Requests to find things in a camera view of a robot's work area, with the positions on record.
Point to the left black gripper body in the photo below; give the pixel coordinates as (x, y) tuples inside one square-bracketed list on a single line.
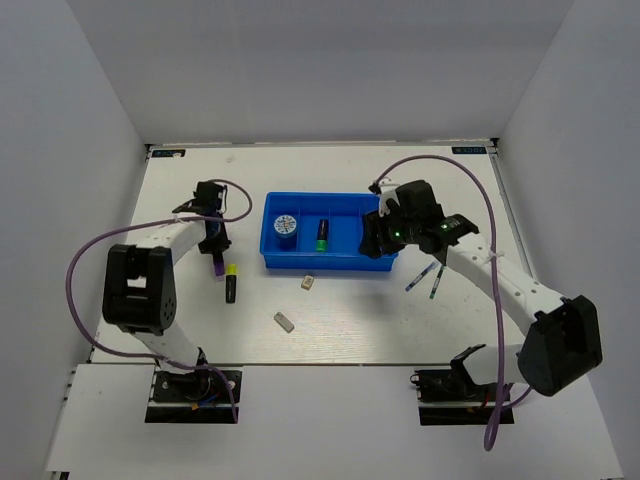
[(218, 240)]

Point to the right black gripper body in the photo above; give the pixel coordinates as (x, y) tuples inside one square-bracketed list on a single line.
[(394, 231)]

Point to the green cap black highlighter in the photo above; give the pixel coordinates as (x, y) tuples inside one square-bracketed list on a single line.
[(322, 236)]

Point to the blue round tape container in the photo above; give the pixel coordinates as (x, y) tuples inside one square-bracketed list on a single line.
[(285, 229)]

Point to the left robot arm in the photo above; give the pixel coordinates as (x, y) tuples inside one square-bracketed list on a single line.
[(140, 296)]

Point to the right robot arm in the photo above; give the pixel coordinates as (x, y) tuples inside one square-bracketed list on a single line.
[(561, 335)]

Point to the purple cap highlighter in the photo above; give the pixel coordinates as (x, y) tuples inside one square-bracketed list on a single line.
[(218, 264)]

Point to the yellow cap black highlighter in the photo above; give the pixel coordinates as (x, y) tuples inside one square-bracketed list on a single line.
[(231, 284)]

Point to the blue pen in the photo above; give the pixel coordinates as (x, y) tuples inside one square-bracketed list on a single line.
[(421, 276)]

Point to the green pen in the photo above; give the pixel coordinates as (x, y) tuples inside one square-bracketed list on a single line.
[(437, 282)]

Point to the blue divided plastic bin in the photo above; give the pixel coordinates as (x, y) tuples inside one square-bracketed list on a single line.
[(344, 212)]

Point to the beige eraser block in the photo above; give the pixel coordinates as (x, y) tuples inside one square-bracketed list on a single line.
[(307, 282)]

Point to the grey eraser block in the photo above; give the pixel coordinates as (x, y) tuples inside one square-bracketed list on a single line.
[(284, 322)]

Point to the left corner label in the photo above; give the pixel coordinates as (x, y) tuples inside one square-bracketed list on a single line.
[(168, 153)]

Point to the corner label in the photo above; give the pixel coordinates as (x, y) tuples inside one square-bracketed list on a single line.
[(168, 153), (469, 150)]

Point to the right corner label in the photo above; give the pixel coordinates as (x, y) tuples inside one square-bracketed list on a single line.
[(469, 150)]

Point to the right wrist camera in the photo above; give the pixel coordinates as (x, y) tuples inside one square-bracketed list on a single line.
[(387, 196)]

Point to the metal table edge rail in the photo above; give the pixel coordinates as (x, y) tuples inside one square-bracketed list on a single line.
[(515, 219)]

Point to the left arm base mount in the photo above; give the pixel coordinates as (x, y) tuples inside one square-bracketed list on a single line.
[(193, 398)]

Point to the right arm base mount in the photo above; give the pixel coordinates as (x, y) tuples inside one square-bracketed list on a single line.
[(444, 401)]

